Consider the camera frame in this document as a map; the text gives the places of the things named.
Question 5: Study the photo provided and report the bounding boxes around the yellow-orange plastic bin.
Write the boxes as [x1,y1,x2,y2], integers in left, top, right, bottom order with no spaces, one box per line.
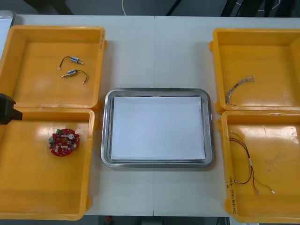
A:
[217,110,300,223]
[209,28,300,115]
[0,25,107,111]
[0,107,98,221]

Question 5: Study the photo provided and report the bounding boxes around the steel tray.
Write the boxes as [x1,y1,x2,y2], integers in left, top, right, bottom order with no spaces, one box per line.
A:
[100,88,214,169]
[0,9,17,61]

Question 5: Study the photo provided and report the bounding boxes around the metal solenoid with black cable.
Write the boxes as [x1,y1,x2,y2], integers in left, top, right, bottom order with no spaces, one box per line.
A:
[61,69,89,85]
[58,55,84,70]

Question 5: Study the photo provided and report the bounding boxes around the white paper sheet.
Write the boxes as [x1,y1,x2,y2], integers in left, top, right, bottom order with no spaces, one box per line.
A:
[111,96,206,162]

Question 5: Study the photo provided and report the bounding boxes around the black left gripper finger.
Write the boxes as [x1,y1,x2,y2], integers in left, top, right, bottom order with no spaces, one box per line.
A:
[0,108,23,126]
[0,93,16,111]

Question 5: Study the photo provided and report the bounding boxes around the round red circuit board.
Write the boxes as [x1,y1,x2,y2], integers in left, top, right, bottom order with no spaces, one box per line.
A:
[47,128,82,157]

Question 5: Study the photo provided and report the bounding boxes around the thin pale twisted wire harness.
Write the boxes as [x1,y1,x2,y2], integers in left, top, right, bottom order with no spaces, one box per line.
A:
[225,75,255,105]

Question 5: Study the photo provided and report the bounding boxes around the red black green-yellow wire harness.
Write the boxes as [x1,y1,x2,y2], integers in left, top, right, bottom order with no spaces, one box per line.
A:
[229,130,276,195]

